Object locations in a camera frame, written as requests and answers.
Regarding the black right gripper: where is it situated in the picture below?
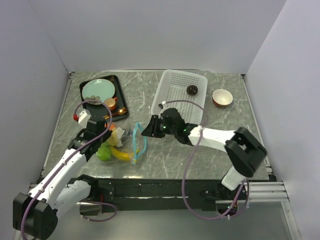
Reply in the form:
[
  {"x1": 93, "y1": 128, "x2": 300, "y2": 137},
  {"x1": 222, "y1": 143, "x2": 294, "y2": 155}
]
[{"x1": 141, "y1": 114, "x2": 177, "y2": 139}]

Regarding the fake green fruit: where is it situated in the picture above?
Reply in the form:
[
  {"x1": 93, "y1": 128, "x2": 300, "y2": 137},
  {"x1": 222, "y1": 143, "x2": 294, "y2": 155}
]
[{"x1": 96, "y1": 145, "x2": 112, "y2": 162}]

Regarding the fake dark mangosteen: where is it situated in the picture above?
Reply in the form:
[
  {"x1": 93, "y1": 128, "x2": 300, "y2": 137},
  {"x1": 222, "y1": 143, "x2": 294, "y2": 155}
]
[{"x1": 186, "y1": 85, "x2": 198, "y2": 96}]

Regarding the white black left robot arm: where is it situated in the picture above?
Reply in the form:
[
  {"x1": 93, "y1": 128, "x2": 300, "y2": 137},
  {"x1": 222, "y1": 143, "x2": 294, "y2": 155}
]
[{"x1": 12, "y1": 118, "x2": 113, "y2": 240}]

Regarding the red and white bowl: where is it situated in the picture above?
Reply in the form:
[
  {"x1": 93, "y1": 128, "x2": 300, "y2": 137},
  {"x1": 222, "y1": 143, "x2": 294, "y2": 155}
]
[{"x1": 212, "y1": 89, "x2": 234, "y2": 108}]

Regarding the white perforated plastic basket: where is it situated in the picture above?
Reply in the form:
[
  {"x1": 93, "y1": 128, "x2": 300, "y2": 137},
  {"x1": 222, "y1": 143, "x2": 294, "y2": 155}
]
[{"x1": 150, "y1": 69, "x2": 208, "y2": 125}]

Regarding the fake yellow banana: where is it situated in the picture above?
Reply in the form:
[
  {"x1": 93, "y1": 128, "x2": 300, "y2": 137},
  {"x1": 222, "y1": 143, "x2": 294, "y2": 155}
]
[{"x1": 109, "y1": 146, "x2": 133, "y2": 162}]

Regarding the gold spoon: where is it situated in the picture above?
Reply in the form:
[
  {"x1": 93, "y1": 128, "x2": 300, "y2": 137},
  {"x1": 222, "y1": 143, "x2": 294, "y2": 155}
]
[{"x1": 103, "y1": 107, "x2": 128, "y2": 119}]

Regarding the clear zip top bag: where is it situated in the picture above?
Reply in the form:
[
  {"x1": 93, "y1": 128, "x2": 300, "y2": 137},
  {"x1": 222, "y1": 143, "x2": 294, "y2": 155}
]
[{"x1": 99, "y1": 122, "x2": 148, "y2": 165}]

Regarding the fake orange fruit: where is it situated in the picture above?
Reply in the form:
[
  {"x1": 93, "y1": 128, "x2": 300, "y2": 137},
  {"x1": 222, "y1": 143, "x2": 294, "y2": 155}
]
[{"x1": 109, "y1": 123, "x2": 117, "y2": 130}]

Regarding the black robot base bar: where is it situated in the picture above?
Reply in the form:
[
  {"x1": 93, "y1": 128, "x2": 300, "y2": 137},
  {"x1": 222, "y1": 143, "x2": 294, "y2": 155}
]
[{"x1": 68, "y1": 172, "x2": 253, "y2": 217}]

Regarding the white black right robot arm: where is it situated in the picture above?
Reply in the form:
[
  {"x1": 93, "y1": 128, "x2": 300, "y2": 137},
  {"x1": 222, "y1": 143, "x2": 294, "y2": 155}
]
[{"x1": 141, "y1": 108, "x2": 267, "y2": 199}]

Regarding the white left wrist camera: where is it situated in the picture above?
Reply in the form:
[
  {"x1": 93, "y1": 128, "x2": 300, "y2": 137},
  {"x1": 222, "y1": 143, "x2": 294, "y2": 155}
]
[{"x1": 73, "y1": 109, "x2": 91, "y2": 129}]

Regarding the orange ceramic cup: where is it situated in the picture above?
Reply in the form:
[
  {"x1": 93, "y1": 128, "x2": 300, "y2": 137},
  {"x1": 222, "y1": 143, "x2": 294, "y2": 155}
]
[{"x1": 104, "y1": 97, "x2": 118, "y2": 111}]

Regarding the light teal plate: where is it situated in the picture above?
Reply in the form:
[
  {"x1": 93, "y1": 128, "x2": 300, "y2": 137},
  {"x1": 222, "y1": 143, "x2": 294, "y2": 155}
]
[{"x1": 81, "y1": 78, "x2": 116, "y2": 105}]

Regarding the fake yellow pear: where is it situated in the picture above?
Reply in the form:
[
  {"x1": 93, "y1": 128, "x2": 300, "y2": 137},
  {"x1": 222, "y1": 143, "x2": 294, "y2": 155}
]
[{"x1": 106, "y1": 130, "x2": 119, "y2": 147}]

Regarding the black rectangular tray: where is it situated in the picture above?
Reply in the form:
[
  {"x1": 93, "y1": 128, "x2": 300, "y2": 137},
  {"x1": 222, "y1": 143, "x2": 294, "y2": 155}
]
[{"x1": 79, "y1": 74, "x2": 129, "y2": 122}]

